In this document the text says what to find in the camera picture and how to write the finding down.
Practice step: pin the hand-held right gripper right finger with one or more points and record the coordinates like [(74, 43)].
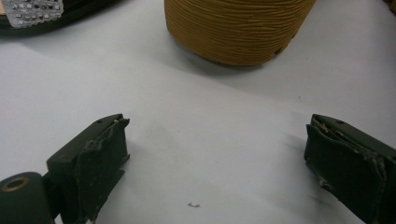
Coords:
[(348, 161)]

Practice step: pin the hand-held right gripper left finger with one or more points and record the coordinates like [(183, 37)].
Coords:
[(90, 168)]

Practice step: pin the tan suede boot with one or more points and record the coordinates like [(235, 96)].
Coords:
[(236, 28)]

